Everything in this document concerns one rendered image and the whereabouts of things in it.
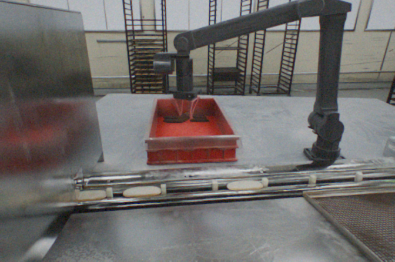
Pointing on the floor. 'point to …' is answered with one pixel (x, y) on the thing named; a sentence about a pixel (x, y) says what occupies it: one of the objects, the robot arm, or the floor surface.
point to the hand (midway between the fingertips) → (185, 114)
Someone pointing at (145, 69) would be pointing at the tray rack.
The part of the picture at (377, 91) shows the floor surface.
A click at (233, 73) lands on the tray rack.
